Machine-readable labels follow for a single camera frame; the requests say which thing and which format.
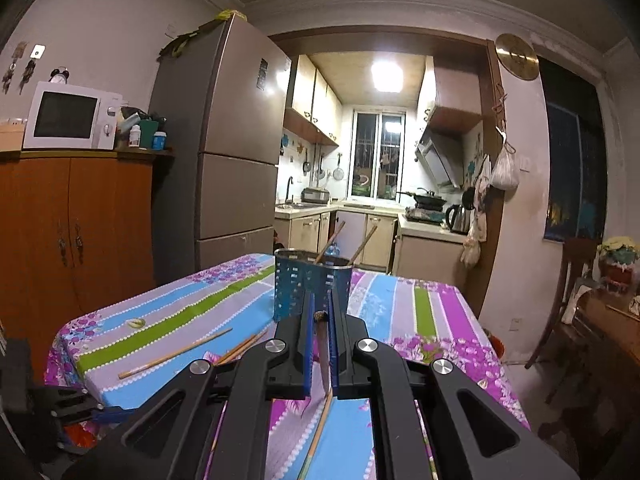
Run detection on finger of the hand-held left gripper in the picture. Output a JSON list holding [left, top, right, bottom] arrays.
[[50, 384, 127, 425]]

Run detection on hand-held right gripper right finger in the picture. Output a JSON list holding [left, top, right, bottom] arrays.
[[327, 291, 582, 480]]

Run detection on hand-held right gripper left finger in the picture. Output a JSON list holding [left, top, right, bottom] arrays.
[[65, 291, 317, 480]]

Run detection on wooden chopstick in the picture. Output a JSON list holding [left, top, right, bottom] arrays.
[[118, 328, 234, 380], [222, 329, 269, 363], [348, 225, 379, 267], [215, 332, 261, 366], [313, 220, 347, 264], [298, 389, 334, 480]]

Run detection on blue perforated utensil holder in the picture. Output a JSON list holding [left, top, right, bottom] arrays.
[[273, 248, 353, 324]]

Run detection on floral striped tablecloth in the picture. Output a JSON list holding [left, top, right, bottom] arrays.
[[44, 253, 531, 480]]

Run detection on lower kitchen cabinets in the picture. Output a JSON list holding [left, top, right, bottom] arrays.
[[274, 200, 468, 281]]

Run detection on kitchen cabinets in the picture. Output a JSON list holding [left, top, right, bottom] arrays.
[[274, 200, 468, 281], [284, 54, 344, 147]]

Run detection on orange wooden cabinet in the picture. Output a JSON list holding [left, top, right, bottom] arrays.
[[0, 147, 174, 361]]

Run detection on black wok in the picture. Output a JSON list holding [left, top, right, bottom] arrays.
[[396, 188, 449, 210]]

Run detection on electric kettle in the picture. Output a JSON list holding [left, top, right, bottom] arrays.
[[444, 203, 474, 234]]

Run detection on hanging pale cloth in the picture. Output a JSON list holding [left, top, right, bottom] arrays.
[[459, 154, 494, 269]]

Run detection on kitchen window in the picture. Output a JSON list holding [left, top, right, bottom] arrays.
[[352, 109, 406, 199]]

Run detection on grey refrigerator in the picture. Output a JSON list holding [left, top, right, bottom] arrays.
[[149, 14, 294, 287]]

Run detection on dark wooden chair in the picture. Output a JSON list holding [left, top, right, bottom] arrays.
[[524, 237, 602, 403]]

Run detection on upper kitchen cabinets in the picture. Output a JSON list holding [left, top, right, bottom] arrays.
[[284, 54, 344, 147]]

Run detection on hanging white plastic bag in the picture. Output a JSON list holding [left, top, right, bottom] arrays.
[[489, 130, 520, 191]]

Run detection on green cup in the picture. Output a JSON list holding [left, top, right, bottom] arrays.
[[138, 119, 160, 150]]

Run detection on white microwave oven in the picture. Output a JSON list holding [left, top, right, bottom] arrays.
[[22, 81, 124, 151]]

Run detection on square ceiling light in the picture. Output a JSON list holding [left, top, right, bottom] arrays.
[[370, 62, 405, 94]]

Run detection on dark wooden side table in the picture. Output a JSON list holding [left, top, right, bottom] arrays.
[[537, 284, 640, 471]]

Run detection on potted yellow flowers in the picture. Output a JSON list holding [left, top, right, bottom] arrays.
[[596, 236, 640, 287]]

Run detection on dark window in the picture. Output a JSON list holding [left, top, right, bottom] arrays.
[[539, 56, 609, 242]]

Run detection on hanging key bunch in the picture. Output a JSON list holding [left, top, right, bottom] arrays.
[[1, 41, 37, 95]]

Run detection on green bags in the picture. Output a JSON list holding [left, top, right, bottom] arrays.
[[158, 8, 247, 59]]

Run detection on gold round wall clock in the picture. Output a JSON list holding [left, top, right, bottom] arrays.
[[494, 33, 540, 81]]

